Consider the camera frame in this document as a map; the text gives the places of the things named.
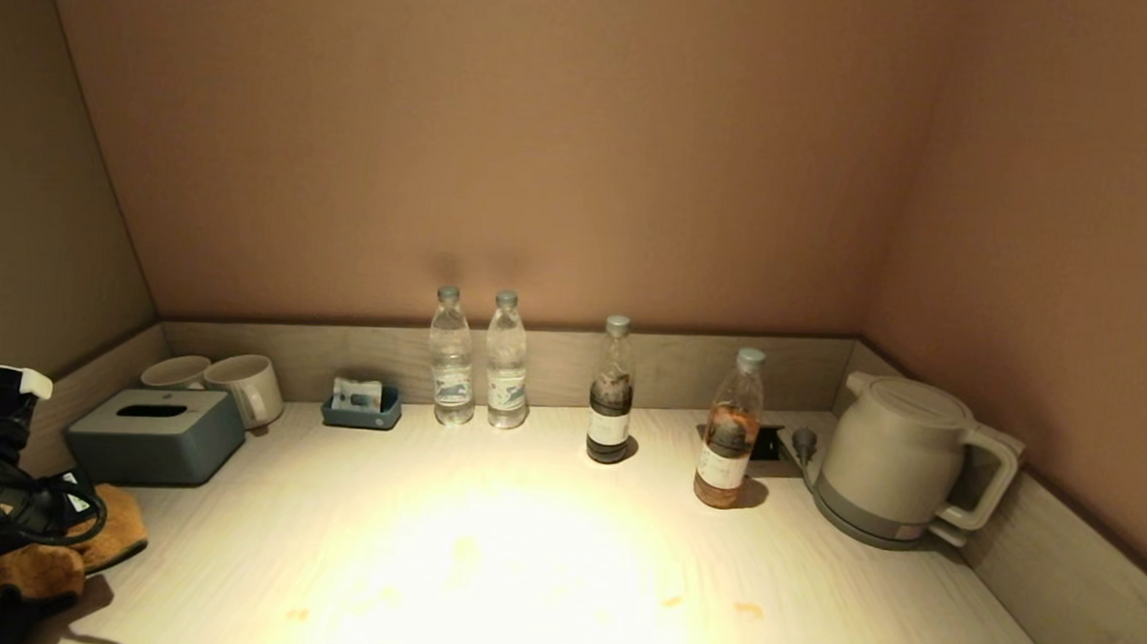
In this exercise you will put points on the grey tissue box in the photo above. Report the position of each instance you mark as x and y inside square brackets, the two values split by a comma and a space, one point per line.
[157, 442]

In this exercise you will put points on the small blue tray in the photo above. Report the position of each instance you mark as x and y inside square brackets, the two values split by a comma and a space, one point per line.
[366, 418]

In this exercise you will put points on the grey kettle base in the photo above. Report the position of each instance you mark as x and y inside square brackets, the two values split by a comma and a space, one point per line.
[845, 523]

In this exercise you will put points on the bottle with amber tea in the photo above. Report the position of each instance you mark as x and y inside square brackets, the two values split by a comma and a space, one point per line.
[725, 454]

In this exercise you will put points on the white electric kettle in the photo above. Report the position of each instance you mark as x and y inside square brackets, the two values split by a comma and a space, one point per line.
[892, 452]

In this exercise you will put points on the white ceramic mug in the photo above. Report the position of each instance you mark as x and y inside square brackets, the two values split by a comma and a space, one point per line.
[246, 383]
[176, 372]

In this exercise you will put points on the white tea bag packet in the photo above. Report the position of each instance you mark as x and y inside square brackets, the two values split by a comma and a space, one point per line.
[355, 394]

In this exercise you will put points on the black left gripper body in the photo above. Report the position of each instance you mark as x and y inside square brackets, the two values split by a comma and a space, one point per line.
[4, 515]

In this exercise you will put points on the black power socket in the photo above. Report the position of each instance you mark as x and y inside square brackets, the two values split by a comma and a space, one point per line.
[767, 444]

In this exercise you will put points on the bottle with dark tea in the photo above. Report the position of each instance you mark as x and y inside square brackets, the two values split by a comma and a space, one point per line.
[610, 420]

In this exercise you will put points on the orange microfibre cloth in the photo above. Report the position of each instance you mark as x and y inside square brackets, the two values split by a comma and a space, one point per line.
[119, 530]

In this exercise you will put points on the grey power plug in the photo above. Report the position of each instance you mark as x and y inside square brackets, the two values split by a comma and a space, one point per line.
[804, 440]

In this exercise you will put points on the clear water bottle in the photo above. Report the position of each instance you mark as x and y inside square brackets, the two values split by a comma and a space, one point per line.
[507, 377]
[451, 375]

